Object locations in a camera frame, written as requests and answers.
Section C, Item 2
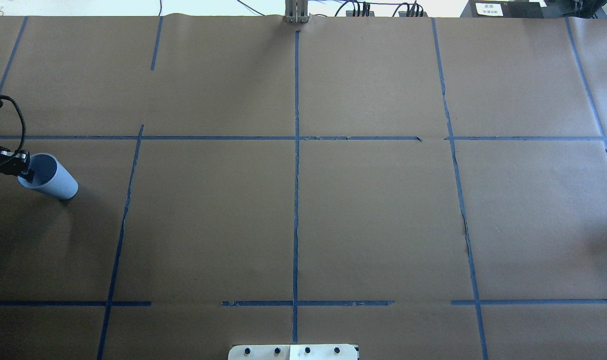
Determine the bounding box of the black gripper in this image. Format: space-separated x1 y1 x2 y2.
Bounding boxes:
0 145 35 183

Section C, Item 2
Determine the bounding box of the blue ribbed plastic cup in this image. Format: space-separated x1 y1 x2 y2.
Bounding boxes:
17 153 78 201

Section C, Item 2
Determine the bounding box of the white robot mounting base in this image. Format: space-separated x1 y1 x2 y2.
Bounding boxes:
227 343 360 360

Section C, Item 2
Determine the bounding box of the black box with label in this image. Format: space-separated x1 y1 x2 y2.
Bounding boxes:
459 0 553 19

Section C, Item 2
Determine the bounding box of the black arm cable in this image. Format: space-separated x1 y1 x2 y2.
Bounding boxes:
0 91 27 154

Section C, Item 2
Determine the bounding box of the aluminium frame post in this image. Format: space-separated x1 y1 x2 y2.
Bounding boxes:
283 0 310 24

